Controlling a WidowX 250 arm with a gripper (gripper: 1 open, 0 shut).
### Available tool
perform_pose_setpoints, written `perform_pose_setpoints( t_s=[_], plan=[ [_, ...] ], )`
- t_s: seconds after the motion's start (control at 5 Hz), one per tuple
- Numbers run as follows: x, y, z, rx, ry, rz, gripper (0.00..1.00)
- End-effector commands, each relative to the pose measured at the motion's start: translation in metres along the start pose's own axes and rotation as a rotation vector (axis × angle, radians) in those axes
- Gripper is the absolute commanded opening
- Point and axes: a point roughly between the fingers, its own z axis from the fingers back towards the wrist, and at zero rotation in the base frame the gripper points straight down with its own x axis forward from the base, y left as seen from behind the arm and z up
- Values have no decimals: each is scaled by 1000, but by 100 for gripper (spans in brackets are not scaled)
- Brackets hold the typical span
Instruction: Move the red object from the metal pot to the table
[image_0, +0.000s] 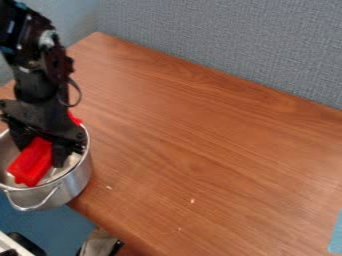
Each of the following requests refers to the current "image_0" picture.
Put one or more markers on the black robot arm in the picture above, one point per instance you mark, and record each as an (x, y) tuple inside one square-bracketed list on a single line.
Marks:
[(32, 51)]

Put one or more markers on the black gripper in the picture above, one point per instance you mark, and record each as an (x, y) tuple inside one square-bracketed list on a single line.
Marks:
[(45, 119)]

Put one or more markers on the white box corner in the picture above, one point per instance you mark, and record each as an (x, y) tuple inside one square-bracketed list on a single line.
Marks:
[(9, 248)]

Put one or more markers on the red plastic block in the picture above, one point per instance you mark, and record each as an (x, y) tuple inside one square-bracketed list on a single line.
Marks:
[(33, 162)]

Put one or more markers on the metal pot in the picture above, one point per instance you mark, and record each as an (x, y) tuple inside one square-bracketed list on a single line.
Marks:
[(59, 187)]

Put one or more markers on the grey metal table bracket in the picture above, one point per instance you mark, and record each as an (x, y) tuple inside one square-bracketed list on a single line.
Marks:
[(100, 244)]

